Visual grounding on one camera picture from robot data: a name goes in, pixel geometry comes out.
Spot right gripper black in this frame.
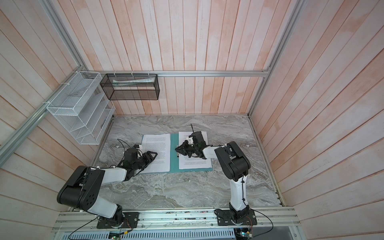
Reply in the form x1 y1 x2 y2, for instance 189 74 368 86
175 140 199 158

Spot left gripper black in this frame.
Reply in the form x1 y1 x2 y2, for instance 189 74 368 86
132 150 158 171

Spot green file folder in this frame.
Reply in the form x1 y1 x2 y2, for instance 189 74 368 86
141 133 213 174

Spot printed paper sheet front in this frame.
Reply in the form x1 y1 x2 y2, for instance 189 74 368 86
139 133 172 174

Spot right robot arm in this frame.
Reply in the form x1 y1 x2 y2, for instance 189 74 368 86
175 131 254 226

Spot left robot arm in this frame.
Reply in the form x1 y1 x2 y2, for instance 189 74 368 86
57 145 158 228

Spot papers in black basket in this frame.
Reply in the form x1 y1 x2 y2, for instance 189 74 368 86
112 78 156 88

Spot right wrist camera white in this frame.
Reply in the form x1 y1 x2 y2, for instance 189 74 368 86
187 135 195 145

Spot left camera cable black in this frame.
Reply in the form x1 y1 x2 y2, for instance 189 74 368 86
117 139 131 150

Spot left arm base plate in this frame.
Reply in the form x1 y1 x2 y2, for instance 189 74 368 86
97 212 140 229

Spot black mesh wall basket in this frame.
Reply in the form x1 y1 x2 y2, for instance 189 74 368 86
101 73 160 101

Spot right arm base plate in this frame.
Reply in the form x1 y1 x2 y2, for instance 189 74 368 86
214 209 258 226

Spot white wire mesh shelf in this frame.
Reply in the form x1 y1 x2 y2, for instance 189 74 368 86
47 72 115 145

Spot horizontal aluminium wall bar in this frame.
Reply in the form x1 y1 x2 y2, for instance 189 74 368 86
98 70 269 77

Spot aluminium mounting rail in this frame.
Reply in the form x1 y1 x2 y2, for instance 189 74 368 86
52 206 301 232

